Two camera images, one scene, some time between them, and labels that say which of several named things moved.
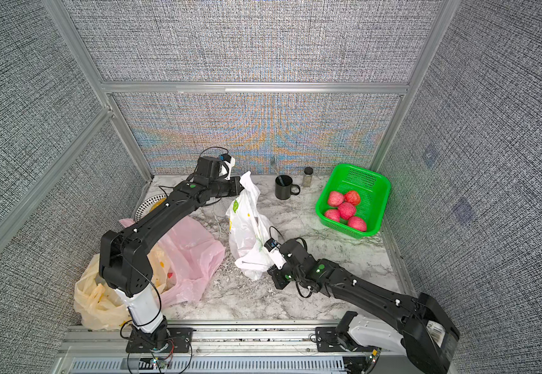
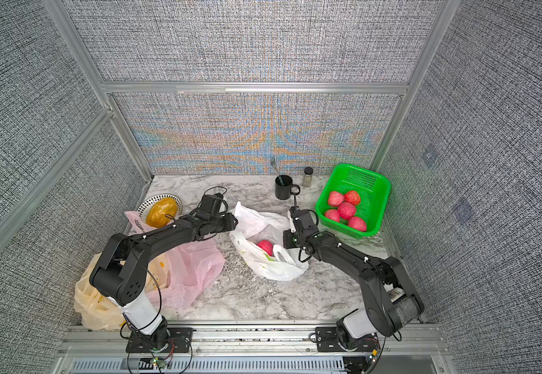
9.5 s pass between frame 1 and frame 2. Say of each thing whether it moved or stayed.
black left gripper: moved
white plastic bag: moved
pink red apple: stayed
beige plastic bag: stayed
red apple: stayed
